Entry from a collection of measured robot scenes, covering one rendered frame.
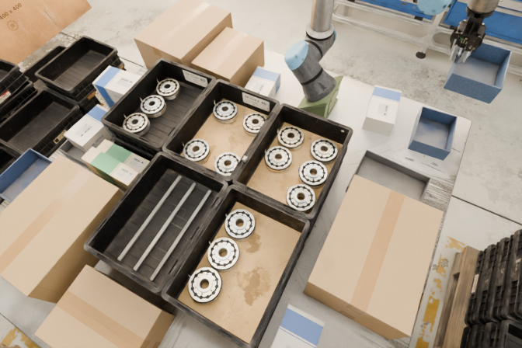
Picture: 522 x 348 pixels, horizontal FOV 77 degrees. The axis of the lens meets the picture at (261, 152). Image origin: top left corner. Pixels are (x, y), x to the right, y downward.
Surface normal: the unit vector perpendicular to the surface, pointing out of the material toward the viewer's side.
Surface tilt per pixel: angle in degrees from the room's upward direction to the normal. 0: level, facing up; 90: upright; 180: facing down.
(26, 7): 76
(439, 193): 0
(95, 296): 0
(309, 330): 0
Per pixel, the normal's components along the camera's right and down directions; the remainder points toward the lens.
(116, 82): -0.04, -0.53
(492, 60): -0.50, 0.74
